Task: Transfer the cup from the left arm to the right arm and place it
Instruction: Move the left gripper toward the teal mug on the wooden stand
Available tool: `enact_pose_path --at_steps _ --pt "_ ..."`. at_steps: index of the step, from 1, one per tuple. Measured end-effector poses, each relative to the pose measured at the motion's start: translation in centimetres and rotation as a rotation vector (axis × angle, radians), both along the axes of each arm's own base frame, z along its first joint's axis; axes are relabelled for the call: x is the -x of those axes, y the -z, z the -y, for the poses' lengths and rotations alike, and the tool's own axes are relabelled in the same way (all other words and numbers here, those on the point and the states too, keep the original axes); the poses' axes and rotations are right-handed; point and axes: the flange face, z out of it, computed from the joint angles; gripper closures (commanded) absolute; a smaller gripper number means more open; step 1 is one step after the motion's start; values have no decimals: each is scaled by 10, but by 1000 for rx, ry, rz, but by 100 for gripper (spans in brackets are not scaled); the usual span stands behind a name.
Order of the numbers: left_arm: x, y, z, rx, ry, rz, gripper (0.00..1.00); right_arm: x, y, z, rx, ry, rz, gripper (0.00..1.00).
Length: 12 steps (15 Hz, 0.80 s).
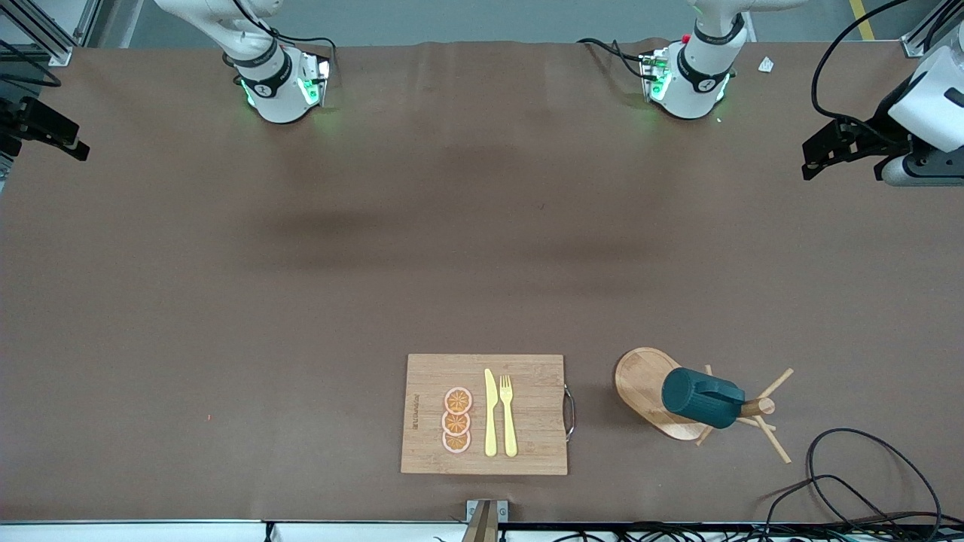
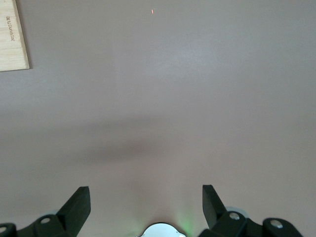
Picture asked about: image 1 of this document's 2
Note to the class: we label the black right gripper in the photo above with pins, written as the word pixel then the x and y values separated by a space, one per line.
pixel 21 120

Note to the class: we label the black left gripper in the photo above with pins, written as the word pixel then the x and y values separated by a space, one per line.
pixel 880 130

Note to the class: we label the dark green ribbed cup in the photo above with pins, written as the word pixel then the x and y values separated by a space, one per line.
pixel 697 399

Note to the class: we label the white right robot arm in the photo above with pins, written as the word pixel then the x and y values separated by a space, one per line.
pixel 275 86

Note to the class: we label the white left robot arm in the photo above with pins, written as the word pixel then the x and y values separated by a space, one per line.
pixel 689 83

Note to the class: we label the small white paper tag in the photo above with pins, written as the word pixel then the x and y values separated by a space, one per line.
pixel 766 65

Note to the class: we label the wooden mug tree stand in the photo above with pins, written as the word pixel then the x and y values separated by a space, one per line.
pixel 640 380

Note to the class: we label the brown table cover sheet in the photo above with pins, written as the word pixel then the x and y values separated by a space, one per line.
pixel 376 226

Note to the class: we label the yellow plastic fork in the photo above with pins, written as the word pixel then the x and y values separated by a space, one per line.
pixel 509 429

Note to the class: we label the yellow plastic knife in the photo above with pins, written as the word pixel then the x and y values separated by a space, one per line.
pixel 490 421

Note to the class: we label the toy orange slice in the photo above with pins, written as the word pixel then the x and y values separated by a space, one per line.
pixel 458 400
pixel 456 443
pixel 456 424

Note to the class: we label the metal bracket with post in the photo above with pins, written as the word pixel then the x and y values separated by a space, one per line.
pixel 487 512

